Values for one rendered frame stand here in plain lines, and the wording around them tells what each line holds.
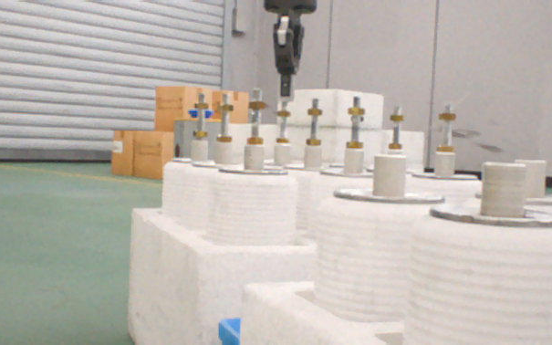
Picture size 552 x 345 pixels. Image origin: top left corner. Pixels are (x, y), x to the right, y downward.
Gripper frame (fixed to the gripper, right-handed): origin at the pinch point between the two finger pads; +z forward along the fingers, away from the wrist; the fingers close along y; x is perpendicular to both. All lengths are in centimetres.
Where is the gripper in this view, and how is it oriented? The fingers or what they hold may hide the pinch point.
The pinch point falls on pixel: (286, 88)
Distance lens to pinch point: 105.6
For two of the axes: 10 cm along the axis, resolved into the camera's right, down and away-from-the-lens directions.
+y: 1.7, -0.6, 9.8
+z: -0.4, 10.0, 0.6
